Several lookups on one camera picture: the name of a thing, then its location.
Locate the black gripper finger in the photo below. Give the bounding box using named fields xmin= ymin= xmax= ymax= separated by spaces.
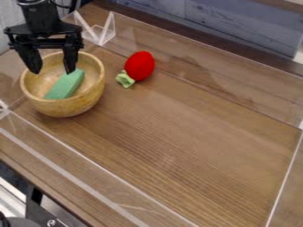
xmin=63 ymin=43 xmax=79 ymax=74
xmin=16 ymin=46 xmax=43 ymax=74

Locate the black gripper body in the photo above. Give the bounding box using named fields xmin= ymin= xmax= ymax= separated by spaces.
xmin=4 ymin=1 xmax=83 ymax=49

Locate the green rectangular block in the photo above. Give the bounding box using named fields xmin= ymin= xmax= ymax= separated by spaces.
xmin=44 ymin=69 xmax=86 ymax=99

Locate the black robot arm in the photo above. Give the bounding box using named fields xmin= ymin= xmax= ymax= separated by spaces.
xmin=4 ymin=0 xmax=84 ymax=74

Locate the brown wooden bowl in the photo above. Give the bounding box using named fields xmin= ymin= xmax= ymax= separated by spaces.
xmin=20 ymin=51 xmax=106 ymax=118

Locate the red plush strawberry toy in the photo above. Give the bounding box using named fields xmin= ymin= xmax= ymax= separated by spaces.
xmin=116 ymin=51 xmax=155 ymax=89

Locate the blue grey couch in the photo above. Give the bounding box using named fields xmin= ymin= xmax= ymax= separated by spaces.
xmin=114 ymin=0 xmax=303 ymax=58

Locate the clear acrylic corner bracket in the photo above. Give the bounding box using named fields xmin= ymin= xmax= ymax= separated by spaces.
xmin=74 ymin=12 xmax=116 ymax=46

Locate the black stand with cable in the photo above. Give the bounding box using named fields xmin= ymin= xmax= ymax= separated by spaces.
xmin=0 ymin=184 xmax=71 ymax=227

